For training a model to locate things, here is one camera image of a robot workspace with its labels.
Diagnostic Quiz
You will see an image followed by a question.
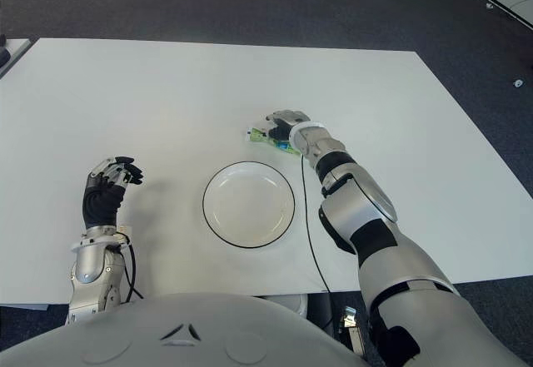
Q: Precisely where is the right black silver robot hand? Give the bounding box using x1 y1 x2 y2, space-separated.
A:
265 109 311 141

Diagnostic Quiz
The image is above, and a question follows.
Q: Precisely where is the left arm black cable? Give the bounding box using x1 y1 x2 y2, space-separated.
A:
112 245 145 301

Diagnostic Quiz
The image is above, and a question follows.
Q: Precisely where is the green snack packet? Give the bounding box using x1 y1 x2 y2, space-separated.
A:
244 125 299 156

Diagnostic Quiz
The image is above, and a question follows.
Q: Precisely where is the metal bracket under table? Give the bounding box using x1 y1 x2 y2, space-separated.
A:
339 305 366 358

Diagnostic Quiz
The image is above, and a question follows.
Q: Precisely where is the white plate with black rim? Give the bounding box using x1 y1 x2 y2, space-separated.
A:
202 160 297 247

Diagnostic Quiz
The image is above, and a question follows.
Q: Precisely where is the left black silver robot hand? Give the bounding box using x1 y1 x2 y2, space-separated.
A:
82 156 145 229

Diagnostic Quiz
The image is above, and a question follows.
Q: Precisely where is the white side table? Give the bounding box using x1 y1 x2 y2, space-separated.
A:
0 38 33 79

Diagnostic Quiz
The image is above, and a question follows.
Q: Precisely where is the white bin under table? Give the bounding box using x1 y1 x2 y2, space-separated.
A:
262 292 309 316

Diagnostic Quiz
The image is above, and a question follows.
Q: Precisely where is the black table column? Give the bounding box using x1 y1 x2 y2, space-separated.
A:
307 292 335 335

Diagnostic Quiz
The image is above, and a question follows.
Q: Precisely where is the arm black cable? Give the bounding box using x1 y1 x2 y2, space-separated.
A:
112 245 145 301
299 156 335 298

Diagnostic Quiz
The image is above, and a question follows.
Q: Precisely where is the grey robot torso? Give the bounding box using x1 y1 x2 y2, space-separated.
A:
0 291 371 367

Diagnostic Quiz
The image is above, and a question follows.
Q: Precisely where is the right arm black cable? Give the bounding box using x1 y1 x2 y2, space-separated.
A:
299 156 335 298

